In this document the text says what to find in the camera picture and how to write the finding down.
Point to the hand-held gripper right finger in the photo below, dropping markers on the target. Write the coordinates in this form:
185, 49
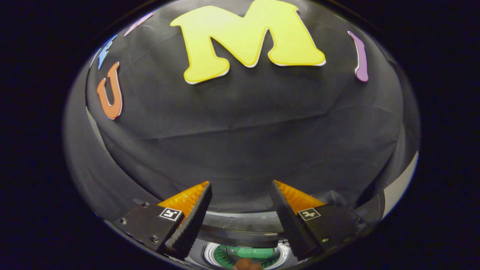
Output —
290, 225

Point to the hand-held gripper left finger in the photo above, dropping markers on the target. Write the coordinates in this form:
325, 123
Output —
189, 227

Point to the green polo shirt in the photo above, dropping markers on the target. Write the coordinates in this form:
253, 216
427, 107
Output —
255, 252

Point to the dark grey washing machine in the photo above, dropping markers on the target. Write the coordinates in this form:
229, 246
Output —
208, 253

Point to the black backdrop cloth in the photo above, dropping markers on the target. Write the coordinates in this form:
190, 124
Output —
243, 131

